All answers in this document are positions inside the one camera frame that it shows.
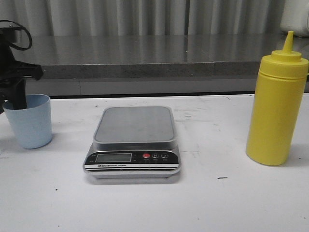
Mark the yellow squeeze bottle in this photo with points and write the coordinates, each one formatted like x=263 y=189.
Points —
x=278 y=94

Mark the light blue plastic cup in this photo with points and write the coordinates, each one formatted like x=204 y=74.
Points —
x=31 y=126

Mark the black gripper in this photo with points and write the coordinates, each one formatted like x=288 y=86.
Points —
x=13 y=90

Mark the white appliance in background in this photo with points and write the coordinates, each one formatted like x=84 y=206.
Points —
x=295 y=17

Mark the silver digital kitchen scale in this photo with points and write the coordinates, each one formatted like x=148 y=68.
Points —
x=134 y=142

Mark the stainless steel back counter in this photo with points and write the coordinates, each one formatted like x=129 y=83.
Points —
x=148 y=65

